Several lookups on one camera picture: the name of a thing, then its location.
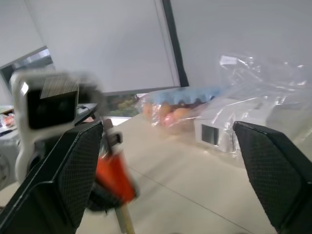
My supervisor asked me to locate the white roller blind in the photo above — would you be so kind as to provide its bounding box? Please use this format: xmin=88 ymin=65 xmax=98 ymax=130
xmin=24 ymin=0 xmax=181 ymax=94

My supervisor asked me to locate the orange hex key holder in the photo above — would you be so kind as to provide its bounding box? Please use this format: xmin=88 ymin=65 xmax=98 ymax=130
xmin=94 ymin=146 xmax=141 ymax=203

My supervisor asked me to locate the blue egg tray in bag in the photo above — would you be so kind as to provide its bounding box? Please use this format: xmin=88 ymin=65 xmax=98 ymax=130
xmin=136 ymin=86 xmax=224 ymax=137

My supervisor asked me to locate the black window frame post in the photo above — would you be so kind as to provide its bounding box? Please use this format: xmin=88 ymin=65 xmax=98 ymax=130
xmin=161 ymin=0 xmax=190 ymax=88

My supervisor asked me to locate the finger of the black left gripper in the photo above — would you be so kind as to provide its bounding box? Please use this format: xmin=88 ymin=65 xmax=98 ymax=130
xmin=88 ymin=184 xmax=122 ymax=213

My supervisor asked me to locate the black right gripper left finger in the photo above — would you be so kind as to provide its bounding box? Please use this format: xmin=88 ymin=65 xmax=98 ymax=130
xmin=0 ymin=121 xmax=104 ymax=234

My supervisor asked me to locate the white box with square window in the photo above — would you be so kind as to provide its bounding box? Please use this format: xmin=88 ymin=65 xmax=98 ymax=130
xmin=194 ymin=96 xmax=293 ymax=156

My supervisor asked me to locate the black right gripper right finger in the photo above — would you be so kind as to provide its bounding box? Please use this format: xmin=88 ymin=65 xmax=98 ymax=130
xmin=233 ymin=120 xmax=312 ymax=234

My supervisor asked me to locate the long silver hex key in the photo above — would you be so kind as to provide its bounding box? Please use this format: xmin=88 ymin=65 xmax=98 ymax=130
xmin=115 ymin=206 xmax=136 ymax=234

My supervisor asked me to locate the orange packet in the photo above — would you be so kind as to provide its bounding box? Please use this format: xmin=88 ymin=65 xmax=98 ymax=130
xmin=0 ymin=112 xmax=17 ymax=130

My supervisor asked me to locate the clear plastic bag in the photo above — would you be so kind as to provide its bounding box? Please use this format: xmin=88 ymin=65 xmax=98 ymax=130
xmin=204 ymin=50 xmax=312 ymax=160

